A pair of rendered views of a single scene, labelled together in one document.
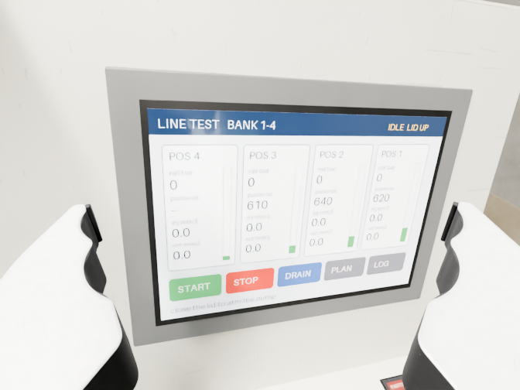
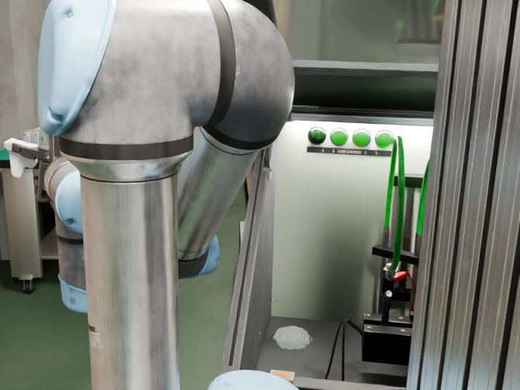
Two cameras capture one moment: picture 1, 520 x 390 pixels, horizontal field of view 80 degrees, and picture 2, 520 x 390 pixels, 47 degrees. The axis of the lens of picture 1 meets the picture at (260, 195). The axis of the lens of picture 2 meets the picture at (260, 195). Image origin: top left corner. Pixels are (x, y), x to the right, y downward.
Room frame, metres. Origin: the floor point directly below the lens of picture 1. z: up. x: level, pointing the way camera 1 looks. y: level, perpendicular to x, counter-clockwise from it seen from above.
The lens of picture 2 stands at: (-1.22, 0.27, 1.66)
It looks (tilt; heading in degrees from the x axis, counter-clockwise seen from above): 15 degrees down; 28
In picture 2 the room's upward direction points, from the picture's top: 1 degrees clockwise
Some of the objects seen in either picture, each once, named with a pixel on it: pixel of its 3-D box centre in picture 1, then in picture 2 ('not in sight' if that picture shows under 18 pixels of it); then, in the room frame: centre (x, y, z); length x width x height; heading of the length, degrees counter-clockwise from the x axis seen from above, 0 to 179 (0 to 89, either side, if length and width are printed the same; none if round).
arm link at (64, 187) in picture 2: not in sight; (83, 199); (-0.65, 0.83, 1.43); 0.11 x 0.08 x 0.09; 54
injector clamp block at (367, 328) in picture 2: not in sight; (432, 355); (0.13, 0.49, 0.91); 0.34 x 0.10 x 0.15; 109
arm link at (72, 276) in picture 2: not in sight; (100, 265); (-0.64, 0.82, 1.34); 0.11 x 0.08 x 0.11; 144
